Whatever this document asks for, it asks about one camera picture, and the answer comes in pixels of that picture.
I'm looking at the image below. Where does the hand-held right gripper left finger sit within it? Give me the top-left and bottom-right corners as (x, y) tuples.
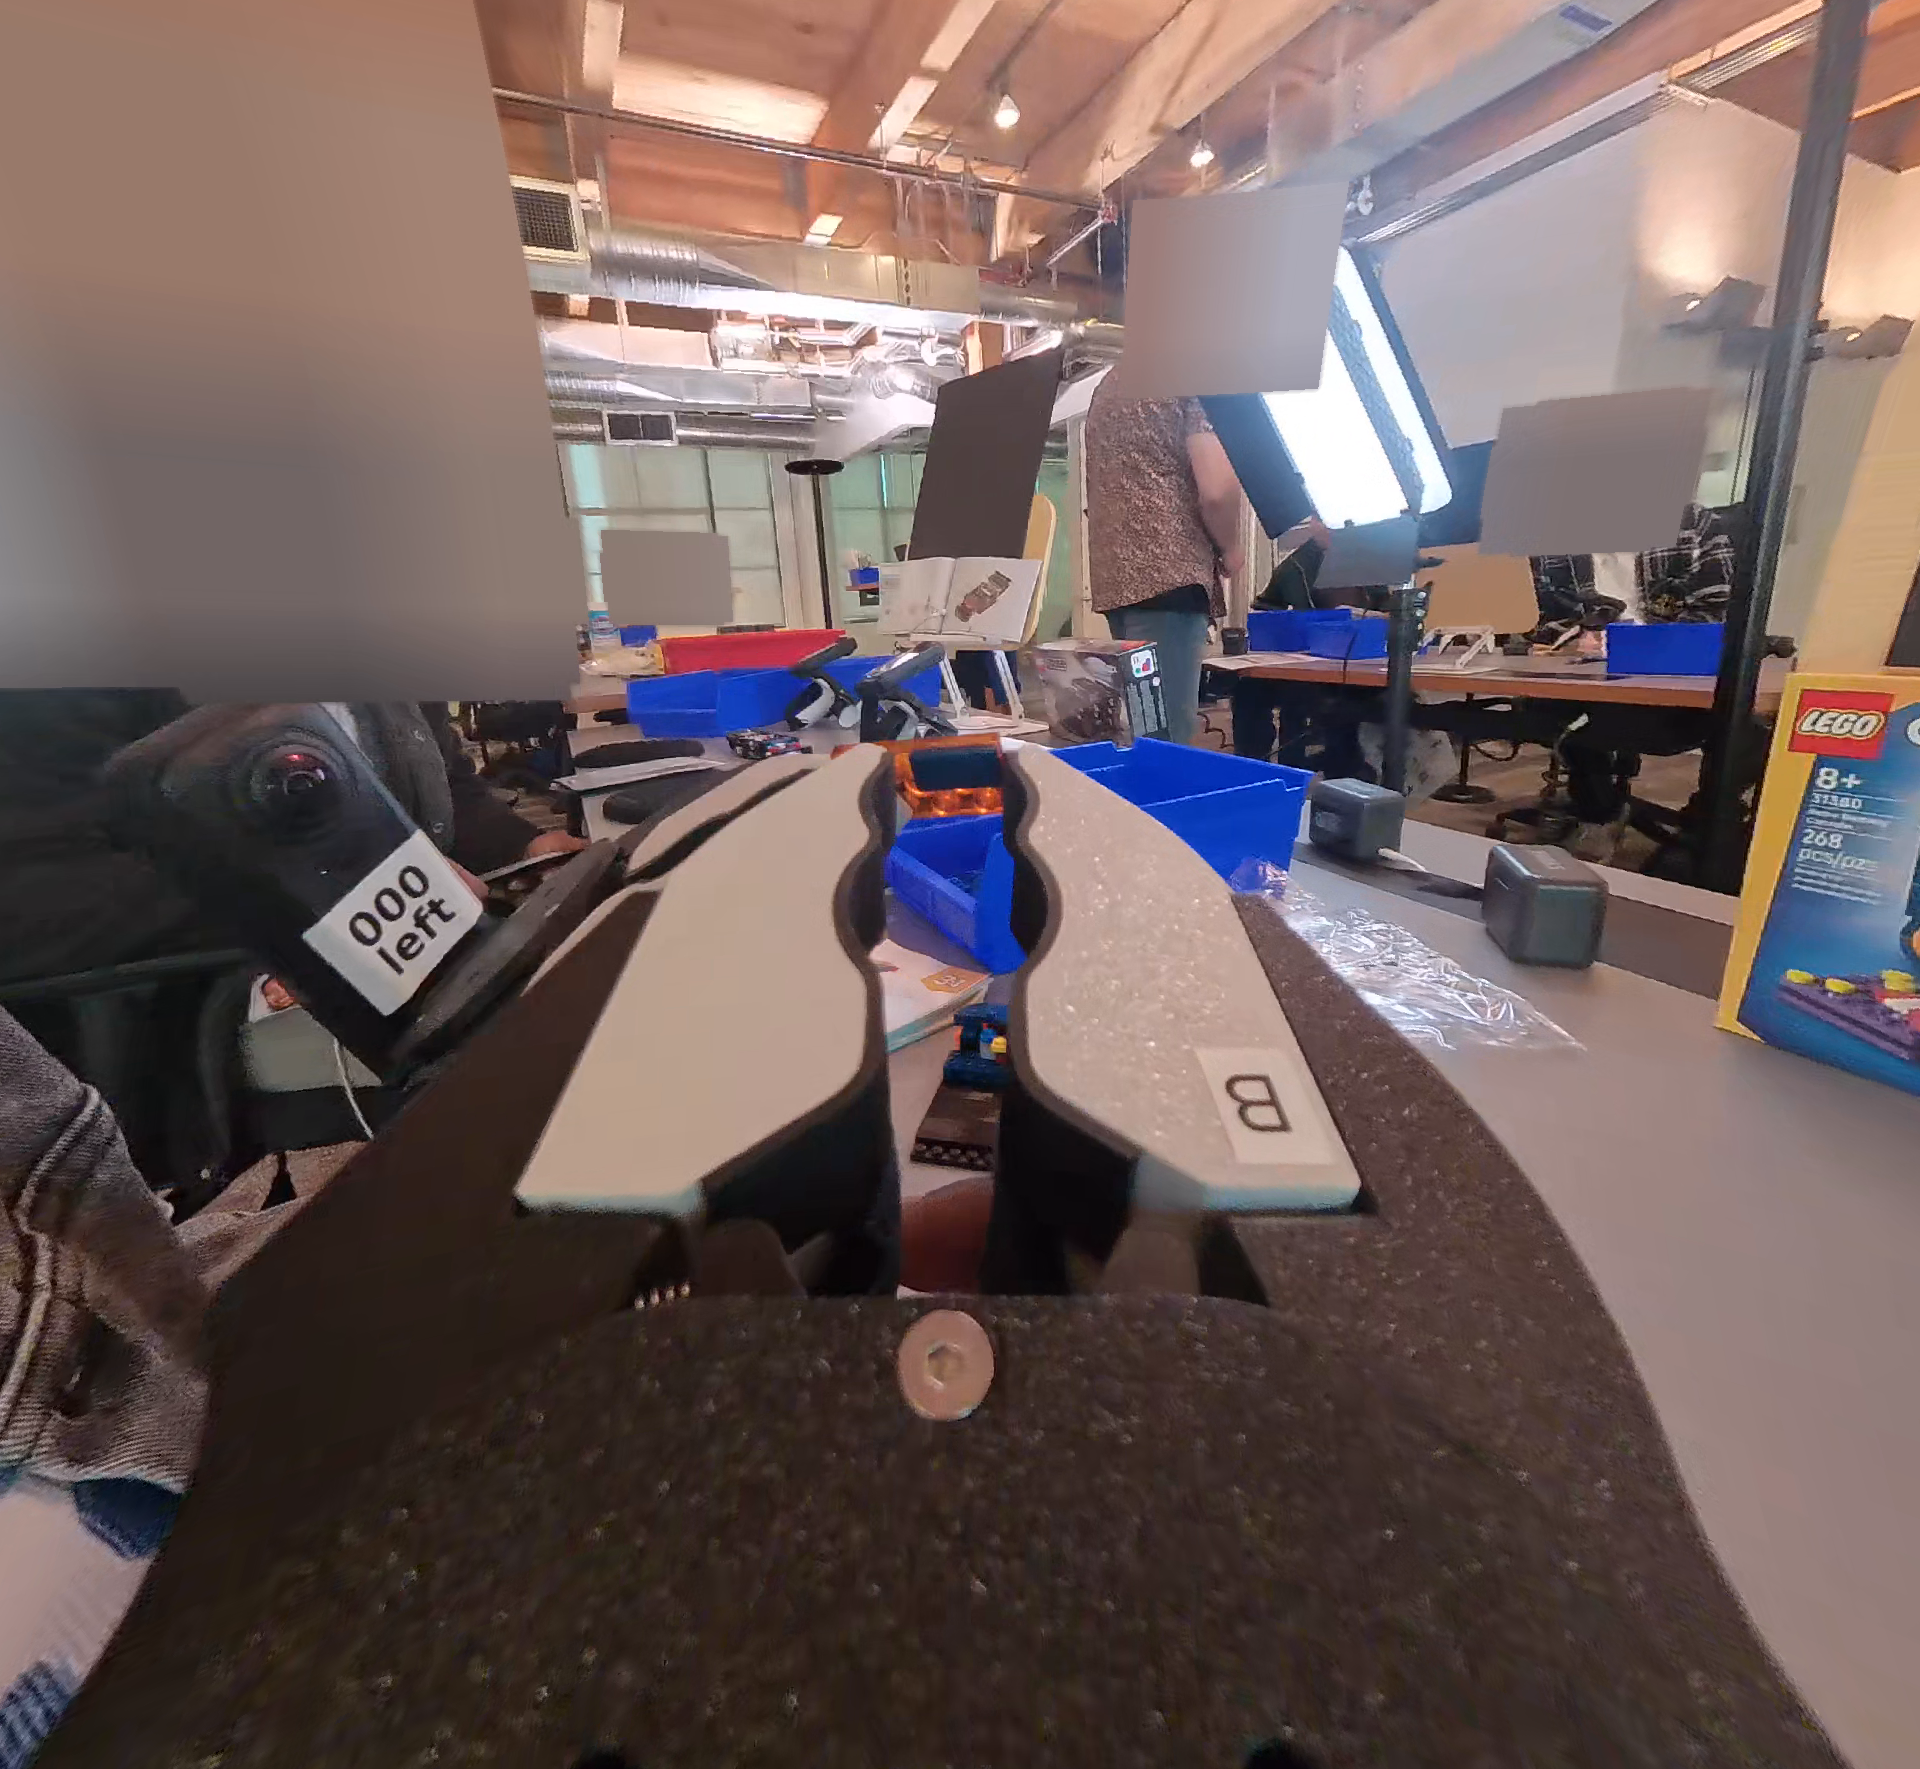
(515, 744), (902, 1218)

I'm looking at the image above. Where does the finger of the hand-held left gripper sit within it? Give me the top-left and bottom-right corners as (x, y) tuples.
(620, 754), (824, 888)

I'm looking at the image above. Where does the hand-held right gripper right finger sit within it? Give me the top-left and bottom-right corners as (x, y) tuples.
(1000, 746), (1368, 1216)

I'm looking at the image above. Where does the orange transparent toy brick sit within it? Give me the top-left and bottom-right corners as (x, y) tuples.
(891, 733), (1006, 822)

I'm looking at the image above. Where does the red plastic bin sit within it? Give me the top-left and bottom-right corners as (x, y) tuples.
(657, 623), (853, 679)

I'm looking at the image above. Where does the blue toy brick assembly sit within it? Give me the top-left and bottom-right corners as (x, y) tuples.
(908, 999), (1012, 1175)

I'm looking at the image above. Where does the white instruction booklet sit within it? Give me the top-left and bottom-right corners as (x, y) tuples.
(873, 931), (998, 1053)

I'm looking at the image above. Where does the crinkled clear bag with bricks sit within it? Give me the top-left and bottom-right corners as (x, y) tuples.
(1228, 858), (1588, 1060)

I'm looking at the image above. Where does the dark grey box device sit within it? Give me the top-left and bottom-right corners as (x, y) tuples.
(1310, 773), (1410, 866)
(1481, 842), (1612, 971)

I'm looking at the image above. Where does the black floor lamp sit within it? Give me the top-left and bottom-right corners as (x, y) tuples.
(788, 454), (847, 634)

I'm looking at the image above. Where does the dark brown toy box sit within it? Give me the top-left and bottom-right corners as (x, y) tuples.
(1032, 637), (1173, 747)

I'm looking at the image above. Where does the open booklet on stand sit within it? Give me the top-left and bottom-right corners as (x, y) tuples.
(874, 553), (1049, 647)

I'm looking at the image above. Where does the black light stand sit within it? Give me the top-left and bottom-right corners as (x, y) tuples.
(1358, 515), (1446, 799)

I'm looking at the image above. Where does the black flag panel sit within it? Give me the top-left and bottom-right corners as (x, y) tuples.
(908, 350), (1071, 566)

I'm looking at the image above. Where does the person's denim jacket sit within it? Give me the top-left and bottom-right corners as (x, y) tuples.
(0, 1004), (370, 1477)

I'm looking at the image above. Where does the wooden desk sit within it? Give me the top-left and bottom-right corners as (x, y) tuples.
(1201, 647), (1803, 757)

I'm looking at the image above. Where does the studio light panel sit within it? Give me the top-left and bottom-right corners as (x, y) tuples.
(1201, 242), (1459, 544)

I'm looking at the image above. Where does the blue and yellow toy set box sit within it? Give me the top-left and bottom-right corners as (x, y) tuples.
(1713, 669), (1920, 1099)

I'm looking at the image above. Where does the person's white patterned shirt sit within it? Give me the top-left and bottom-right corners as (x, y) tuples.
(0, 1438), (191, 1769)

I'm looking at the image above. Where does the black metal pole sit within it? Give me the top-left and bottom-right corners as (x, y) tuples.
(1693, 0), (1903, 888)

